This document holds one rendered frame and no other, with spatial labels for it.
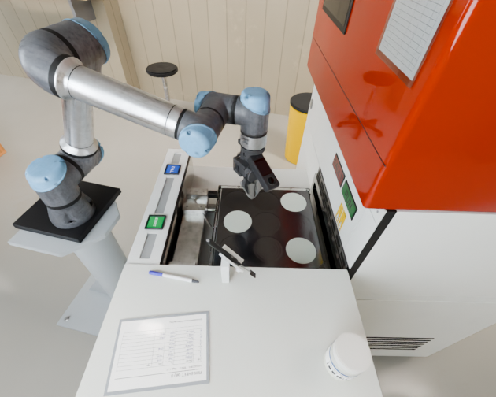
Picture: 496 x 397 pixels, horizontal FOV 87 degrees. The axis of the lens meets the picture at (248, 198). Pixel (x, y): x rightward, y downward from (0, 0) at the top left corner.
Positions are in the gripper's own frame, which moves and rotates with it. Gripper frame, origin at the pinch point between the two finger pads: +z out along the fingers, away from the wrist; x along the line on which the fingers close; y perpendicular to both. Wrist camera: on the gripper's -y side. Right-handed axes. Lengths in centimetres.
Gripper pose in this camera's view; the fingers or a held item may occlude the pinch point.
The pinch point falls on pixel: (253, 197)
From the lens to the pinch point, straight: 88.9
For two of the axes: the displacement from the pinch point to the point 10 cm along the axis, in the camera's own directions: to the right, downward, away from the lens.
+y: -6.0, -5.9, 5.4
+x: -8.0, 4.1, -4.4
